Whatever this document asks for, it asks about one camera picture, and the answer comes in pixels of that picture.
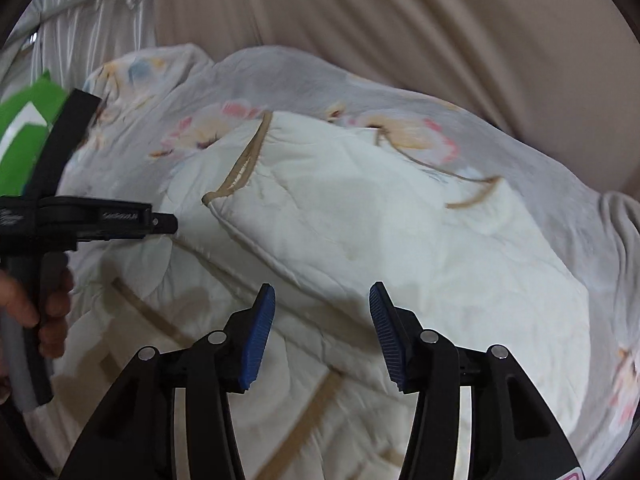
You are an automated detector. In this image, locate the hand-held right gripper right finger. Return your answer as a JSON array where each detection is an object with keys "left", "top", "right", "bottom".
[{"left": 368, "top": 281, "right": 583, "bottom": 480}]

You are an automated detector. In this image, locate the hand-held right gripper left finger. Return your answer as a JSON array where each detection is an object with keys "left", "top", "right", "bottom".
[{"left": 60, "top": 282, "right": 277, "bottom": 480}]

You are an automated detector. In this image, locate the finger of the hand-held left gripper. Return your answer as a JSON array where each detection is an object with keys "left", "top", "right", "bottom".
[{"left": 97, "top": 201, "right": 179, "bottom": 237}]

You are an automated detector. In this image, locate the white quilted pillow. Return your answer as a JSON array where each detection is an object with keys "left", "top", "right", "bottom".
[{"left": 50, "top": 110, "right": 593, "bottom": 480}]

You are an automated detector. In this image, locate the person's left hand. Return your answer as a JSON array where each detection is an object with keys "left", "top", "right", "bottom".
[{"left": 0, "top": 266, "right": 75, "bottom": 360}]

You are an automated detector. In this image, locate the green cushion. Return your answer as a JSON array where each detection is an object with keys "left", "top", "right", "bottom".
[{"left": 0, "top": 71, "right": 68, "bottom": 196}]

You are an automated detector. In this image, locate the white satin curtain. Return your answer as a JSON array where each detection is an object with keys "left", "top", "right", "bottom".
[{"left": 0, "top": 0, "right": 161, "bottom": 106}]

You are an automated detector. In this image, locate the grey floral blanket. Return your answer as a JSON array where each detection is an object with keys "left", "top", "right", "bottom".
[{"left": 65, "top": 42, "right": 640, "bottom": 476}]

